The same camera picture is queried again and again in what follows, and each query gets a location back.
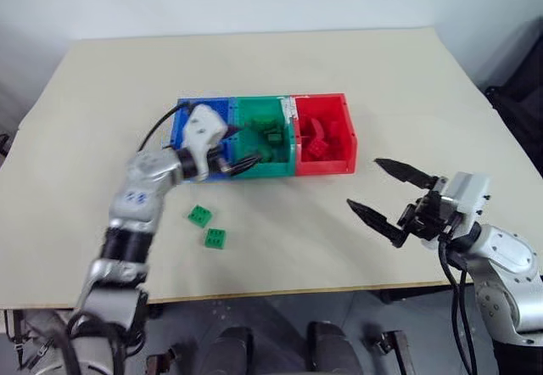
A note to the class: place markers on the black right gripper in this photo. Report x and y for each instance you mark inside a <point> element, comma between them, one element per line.
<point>428,218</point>

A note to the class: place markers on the red curved block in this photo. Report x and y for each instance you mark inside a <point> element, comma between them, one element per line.
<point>316,126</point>

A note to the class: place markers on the dark rounded shape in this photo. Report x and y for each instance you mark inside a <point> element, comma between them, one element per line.
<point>331,345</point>

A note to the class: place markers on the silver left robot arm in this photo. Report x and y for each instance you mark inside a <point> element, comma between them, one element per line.
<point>140,188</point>

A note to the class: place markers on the green block pile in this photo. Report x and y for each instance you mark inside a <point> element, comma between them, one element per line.
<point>263,122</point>

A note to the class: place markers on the green studded block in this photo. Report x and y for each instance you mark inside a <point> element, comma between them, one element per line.
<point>215,238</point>
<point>199,215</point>

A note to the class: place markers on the black metal bracket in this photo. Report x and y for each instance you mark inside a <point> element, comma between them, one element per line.
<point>393,345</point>

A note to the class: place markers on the blue plastic bin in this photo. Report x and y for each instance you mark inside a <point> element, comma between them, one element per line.
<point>181,124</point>

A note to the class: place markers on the black equipment beside table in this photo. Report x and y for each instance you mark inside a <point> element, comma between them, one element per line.
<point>519,91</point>

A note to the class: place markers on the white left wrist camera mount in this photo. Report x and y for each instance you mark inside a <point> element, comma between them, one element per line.
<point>203,127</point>

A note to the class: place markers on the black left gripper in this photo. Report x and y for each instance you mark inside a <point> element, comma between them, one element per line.
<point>219,162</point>

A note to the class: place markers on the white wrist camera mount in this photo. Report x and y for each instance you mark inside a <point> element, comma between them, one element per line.
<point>466,192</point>
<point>203,127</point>

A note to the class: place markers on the red plastic bin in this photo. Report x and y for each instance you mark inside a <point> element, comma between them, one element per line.
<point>322,165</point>

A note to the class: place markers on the green plastic bin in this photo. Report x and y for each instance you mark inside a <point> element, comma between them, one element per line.
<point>250,167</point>

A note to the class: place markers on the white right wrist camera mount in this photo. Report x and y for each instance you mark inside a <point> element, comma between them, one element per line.
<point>466,192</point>

